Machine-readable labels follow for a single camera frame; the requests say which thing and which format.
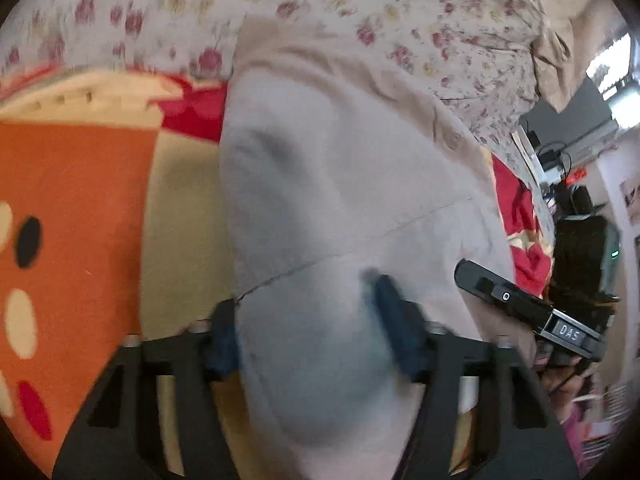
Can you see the wall poster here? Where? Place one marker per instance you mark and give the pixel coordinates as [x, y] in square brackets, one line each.
[631, 200]

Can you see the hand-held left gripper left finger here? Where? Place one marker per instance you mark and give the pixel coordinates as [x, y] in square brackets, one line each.
[222, 340]

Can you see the orange red printed blanket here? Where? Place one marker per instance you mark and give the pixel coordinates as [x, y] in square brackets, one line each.
[75, 185]

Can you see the window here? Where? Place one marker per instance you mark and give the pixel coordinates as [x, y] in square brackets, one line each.
[612, 62]

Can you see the floral bed sheet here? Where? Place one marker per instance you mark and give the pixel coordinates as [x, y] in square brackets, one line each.
[400, 10]

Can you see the person's pink clothing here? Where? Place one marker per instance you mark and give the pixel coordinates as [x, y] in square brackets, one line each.
[575, 425]

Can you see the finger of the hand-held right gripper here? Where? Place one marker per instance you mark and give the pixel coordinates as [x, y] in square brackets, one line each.
[500, 295]

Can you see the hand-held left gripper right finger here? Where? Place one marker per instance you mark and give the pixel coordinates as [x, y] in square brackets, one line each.
[400, 330]

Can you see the beige curtain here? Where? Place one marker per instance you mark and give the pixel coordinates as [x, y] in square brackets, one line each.
[560, 50]

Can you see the beige grey garment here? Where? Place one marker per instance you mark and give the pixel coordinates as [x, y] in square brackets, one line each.
[325, 185]

